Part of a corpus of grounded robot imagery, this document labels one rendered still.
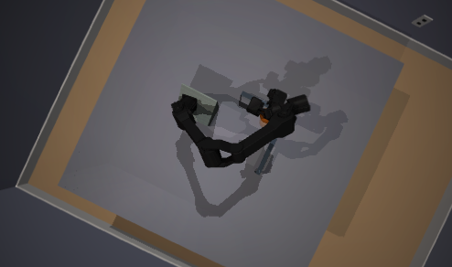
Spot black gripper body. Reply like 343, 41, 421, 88
246, 97, 274, 119

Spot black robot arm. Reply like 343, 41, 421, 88
171, 89, 311, 168

